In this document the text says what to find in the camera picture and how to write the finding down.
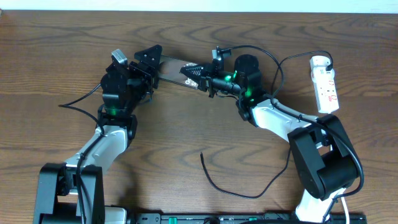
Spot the Galaxy smartphone with reflective screen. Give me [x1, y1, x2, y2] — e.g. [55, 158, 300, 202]
[159, 55, 198, 89]

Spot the black charging cable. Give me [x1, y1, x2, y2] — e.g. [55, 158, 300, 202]
[200, 50, 334, 200]

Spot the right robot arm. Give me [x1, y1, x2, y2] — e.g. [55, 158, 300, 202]
[180, 54, 364, 223]

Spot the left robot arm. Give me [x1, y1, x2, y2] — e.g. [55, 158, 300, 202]
[33, 45, 162, 223]

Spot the white USB charger plug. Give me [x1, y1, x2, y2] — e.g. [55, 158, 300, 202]
[310, 55, 331, 70]

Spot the white power strip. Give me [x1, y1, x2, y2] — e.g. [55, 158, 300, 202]
[311, 67, 339, 114]

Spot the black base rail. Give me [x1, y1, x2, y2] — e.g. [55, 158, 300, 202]
[126, 210, 368, 224]

